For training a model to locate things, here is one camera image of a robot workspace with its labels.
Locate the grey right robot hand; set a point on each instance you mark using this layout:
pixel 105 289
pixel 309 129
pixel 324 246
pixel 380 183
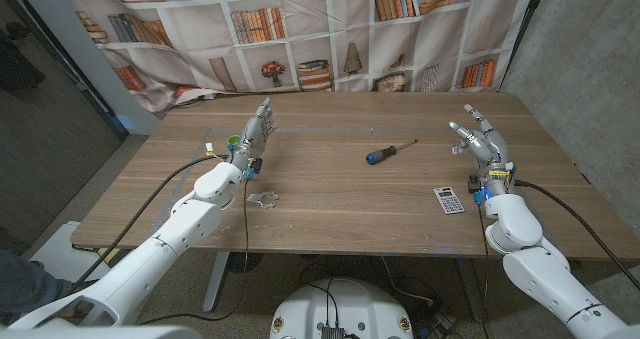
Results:
pixel 492 151

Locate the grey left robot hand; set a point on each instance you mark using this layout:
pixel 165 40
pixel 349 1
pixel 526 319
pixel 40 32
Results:
pixel 254 134

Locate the small white calculator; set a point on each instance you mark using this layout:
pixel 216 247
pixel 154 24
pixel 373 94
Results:
pixel 448 200

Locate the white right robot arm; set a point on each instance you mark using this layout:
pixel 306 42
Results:
pixel 540 274

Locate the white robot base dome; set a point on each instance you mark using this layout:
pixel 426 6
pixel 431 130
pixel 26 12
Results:
pixel 345 304

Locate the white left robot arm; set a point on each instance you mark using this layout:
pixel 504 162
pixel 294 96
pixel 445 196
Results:
pixel 165 239

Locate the green plastic cap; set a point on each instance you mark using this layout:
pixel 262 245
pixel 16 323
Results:
pixel 233 140

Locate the small white connector plug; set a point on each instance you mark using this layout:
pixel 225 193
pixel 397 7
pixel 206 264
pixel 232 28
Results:
pixel 209 147

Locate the black backdrop stand pole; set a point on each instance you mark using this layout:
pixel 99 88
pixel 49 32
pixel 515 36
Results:
pixel 525 29

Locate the black round floor object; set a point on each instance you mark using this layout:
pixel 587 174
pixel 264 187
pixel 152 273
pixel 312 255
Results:
pixel 242 261

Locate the grey table leg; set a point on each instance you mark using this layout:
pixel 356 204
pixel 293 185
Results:
pixel 470 289

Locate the white table leg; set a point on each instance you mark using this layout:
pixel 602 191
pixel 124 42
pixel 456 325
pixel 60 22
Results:
pixel 216 284

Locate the power strip with plugs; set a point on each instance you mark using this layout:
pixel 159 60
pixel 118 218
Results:
pixel 440 321

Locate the grey electronics box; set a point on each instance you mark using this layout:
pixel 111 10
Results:
pixel 332 333

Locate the white floor platform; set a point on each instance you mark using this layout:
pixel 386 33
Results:
pixel 60 249

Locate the black hanging bag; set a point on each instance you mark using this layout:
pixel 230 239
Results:
pixel 15 64

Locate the person in blue jeans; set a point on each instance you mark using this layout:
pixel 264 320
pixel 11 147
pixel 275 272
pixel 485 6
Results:
pixel 25 284

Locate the silver metal bracket part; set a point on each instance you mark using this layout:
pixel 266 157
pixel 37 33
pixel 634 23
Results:
pixel 255 197

